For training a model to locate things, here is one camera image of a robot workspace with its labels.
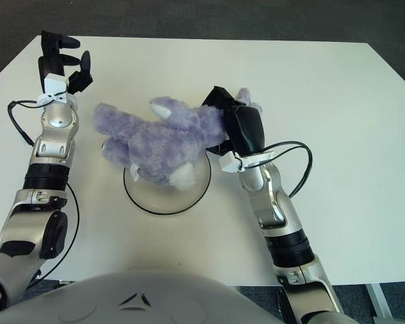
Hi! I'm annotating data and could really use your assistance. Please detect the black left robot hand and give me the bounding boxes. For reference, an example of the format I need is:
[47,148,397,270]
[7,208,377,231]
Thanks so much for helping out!
[37,30,95,97]

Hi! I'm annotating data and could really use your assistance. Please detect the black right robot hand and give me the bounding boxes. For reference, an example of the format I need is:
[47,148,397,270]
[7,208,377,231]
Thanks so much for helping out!
[202,86,267,158]

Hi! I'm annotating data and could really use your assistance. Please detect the purple plush bunny doll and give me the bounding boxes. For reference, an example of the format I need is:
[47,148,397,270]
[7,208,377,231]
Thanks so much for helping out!
[93,87,266,190]

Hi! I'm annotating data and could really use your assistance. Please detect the white plate with black rim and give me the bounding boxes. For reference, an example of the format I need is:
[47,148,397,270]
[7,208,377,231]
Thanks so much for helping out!
[123,150,212,215]

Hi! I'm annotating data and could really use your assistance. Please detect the white left wrist connector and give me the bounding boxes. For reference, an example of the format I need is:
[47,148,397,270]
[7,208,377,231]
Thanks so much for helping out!
[37,76,78,105]

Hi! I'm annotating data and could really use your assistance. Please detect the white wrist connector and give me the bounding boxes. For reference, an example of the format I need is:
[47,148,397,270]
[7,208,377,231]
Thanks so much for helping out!
[219,151,274,173]
[37,76,78,105]

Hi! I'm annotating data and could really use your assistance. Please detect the white right wrist connector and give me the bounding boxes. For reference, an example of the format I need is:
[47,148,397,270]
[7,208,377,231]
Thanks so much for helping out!
[219,151,274,173]

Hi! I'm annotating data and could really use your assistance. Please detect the grey robot torso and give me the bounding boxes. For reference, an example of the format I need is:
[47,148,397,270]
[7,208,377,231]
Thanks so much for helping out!
[0,269,284,324]

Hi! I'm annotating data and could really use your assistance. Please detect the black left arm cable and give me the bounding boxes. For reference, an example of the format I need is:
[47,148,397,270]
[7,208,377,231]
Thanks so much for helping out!
[7,90,81,281]

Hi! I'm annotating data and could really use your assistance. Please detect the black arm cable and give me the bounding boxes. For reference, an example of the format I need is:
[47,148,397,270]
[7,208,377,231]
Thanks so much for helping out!
[239,140,314,198]
[7,90,81,281]

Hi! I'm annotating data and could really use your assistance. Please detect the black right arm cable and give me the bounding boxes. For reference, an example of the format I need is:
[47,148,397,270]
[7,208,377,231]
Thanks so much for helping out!
[239,140,314,198]

